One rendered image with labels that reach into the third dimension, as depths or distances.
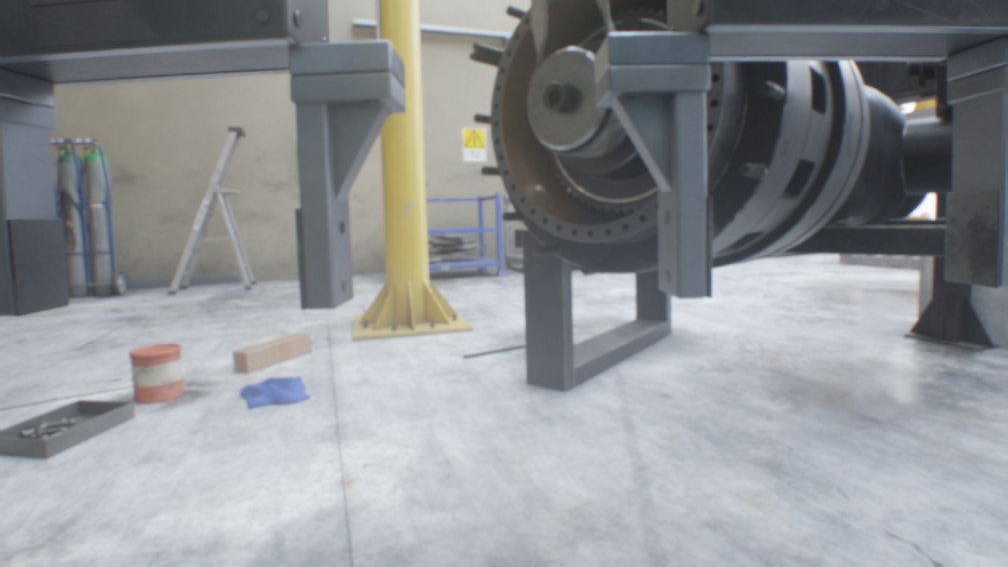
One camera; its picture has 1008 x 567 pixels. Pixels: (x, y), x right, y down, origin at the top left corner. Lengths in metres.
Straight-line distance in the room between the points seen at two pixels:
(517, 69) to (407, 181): 2.36
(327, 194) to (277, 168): 6.47
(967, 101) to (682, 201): 0.14
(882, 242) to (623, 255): 1.04
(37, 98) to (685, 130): 0.27
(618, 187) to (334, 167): 0.68
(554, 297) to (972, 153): 1.78
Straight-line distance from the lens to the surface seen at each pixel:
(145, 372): 2.43
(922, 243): 1.73
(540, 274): 2.02
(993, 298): 3.35
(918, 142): 2.09
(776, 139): 0.74
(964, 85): 0.30
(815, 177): 0.99
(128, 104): 7.06
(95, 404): 2.43
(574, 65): 0.75
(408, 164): 3.24
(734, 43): 0.24
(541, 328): 2.06
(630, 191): 0.84
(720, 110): 0.70
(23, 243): 0.29
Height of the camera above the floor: 0.69
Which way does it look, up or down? 4 degrees down
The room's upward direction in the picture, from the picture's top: 2 degrees counter-clockwise
